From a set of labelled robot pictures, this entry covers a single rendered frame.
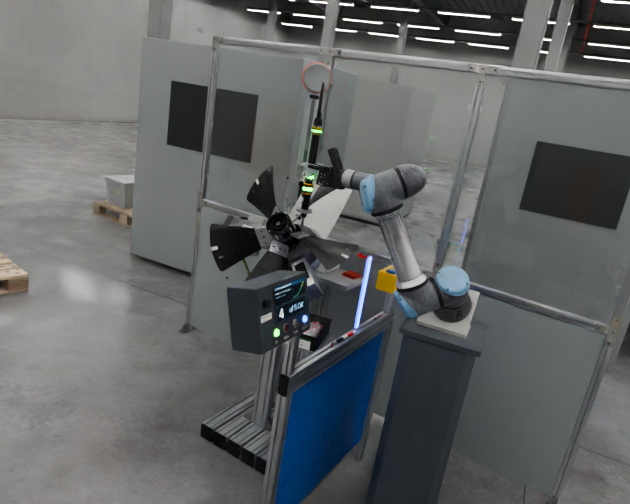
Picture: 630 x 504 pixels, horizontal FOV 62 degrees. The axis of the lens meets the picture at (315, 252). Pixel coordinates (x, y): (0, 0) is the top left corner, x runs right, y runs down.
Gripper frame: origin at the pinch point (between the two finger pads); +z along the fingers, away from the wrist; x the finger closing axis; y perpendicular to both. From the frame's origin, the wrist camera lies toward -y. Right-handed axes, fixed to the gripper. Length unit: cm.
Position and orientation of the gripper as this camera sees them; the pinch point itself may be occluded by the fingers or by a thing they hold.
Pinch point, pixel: (306, 163)
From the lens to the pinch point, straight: 228.4
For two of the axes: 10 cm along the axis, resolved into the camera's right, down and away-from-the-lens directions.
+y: -1.6, 9.5, 2.8
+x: 5.3, -1.6, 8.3
